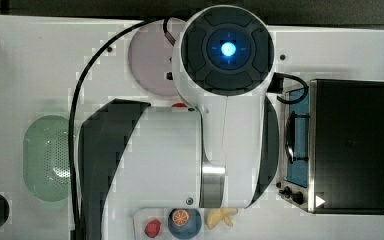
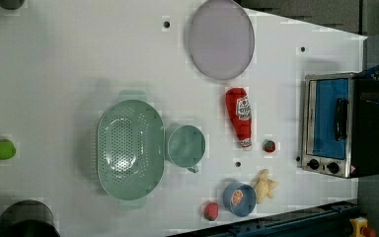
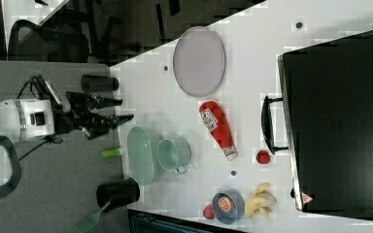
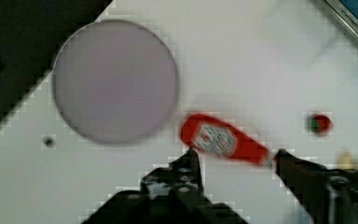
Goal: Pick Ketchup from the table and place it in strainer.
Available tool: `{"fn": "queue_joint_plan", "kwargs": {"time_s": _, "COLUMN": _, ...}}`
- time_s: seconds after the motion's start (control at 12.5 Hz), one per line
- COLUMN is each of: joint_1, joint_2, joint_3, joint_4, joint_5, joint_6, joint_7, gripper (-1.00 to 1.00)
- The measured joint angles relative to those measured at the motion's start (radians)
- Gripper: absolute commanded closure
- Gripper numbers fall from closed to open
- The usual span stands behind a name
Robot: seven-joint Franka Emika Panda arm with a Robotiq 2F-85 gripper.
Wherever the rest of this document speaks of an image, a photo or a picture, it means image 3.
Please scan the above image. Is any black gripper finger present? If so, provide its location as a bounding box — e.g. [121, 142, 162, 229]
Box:
[96, 97, 123, 109]
[94, 115, 134, 131]

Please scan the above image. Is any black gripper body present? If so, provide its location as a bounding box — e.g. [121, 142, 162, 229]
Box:
[54, 92, 106, 140]

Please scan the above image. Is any red plush ketchup bottle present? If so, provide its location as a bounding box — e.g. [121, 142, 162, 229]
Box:
[199, 101, 237, 161]

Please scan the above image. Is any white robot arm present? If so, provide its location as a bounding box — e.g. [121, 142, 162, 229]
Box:
[0, 92, 134, 143]

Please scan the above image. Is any green oval strainer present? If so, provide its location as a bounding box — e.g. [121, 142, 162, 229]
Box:
[127, 125, 163, 186]

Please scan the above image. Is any black cylinder table clamp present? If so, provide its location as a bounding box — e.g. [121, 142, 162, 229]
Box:
[81, 75, 119, 92]

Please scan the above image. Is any black utensil holder cup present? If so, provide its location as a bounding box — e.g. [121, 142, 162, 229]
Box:
[96, 178, 140, 213]

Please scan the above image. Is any black office chair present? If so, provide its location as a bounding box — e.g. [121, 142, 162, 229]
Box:
[7, 19, 89, 63]

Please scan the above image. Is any green spatula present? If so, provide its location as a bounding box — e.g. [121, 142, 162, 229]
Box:
[74, 202, 111, 233]

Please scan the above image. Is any small red plush fruit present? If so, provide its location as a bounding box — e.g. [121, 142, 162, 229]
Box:
[203, 204, 215, 219]

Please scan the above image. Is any blue bowl with orange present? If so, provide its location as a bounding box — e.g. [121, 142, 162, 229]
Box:
[212, 189, 244, 224]

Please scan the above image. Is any red plush strawberry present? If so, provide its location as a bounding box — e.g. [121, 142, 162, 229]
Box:
[256, 150, 271, 164]

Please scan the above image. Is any black toaster oven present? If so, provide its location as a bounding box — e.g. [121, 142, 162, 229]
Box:
[277, 30, 373, 220]

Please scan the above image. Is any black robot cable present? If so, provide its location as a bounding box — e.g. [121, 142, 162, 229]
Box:
[16, 75, 62, 162]

